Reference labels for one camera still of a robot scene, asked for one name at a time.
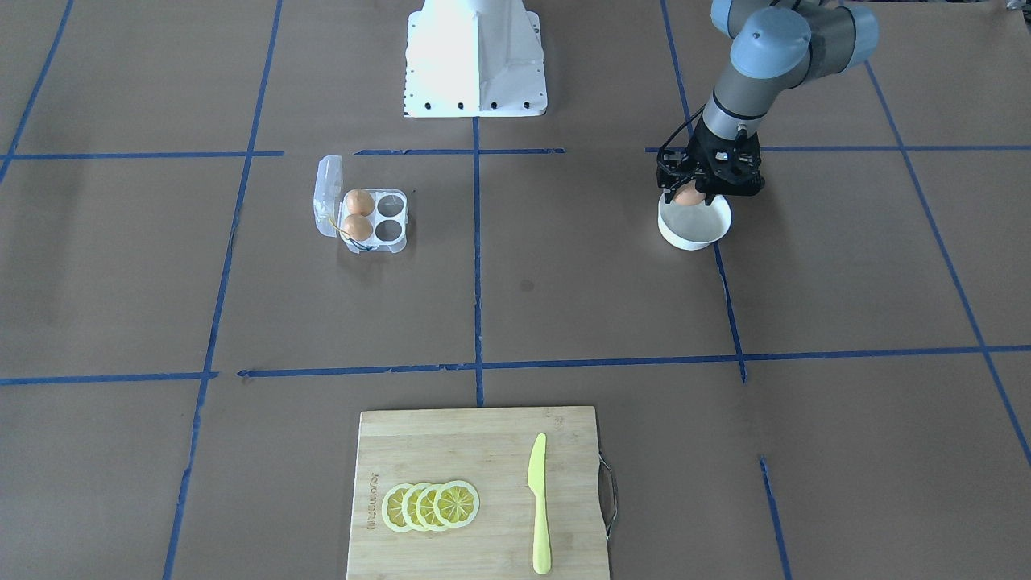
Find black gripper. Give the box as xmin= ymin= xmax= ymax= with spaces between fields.
xmin=656 ymin=129 xmax=765 ymax=202

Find brown egg from bowl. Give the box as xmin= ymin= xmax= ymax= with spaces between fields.
xmin=673 ymin=181 xmax=707 ymax=207

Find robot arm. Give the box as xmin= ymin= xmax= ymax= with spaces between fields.
xmin=656 ymin=1 xmax=880 ymax=205

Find brown egg in box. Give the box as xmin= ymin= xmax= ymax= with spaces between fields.
xmin=340 ymin=213 xmax=375 ymax=243
xmin=343 ymin=187 xmax=376 ymax=217

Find white round bowl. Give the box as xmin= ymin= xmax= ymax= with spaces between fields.
xmin=656 ymin=195 xmax=733 ymax=251

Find yellow plastic knife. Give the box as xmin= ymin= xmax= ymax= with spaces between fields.
xmin=527 ymin=433 xmax=552 ymax=576

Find bamboo cutting board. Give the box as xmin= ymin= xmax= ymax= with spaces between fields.
xmin=346 ymin=405 xmax=611 ymax=579

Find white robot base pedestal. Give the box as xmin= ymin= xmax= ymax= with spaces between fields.
xmin=403 ymin=1 xmax=548 ymax=118

